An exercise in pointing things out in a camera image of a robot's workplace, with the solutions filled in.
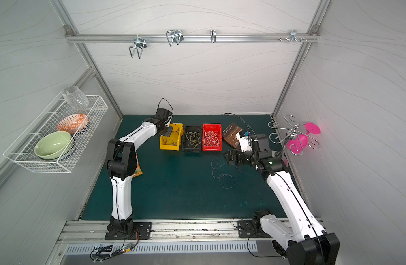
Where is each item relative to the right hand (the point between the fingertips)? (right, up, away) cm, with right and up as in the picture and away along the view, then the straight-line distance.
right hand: (233, 151), depth 77 cm
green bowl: (-73, +4, -14) cm, 74 cm away
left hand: (-38, +11, +25) cm, 47 cm away
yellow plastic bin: (-35, +3, +29) cm, 46 cm away
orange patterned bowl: (-72, +13, -5) cm, 73 cm away
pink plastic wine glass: (+34, +4, +6) cm, 34 cm away
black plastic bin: (-23, +11, +35) cm, 43 cm away
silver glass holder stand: (+27, +9, -3) cm, 28 cm away
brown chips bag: (+2, +7, +31) cm, 32 cm away
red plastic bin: (-6, +11, +35) cm, 37 cm away
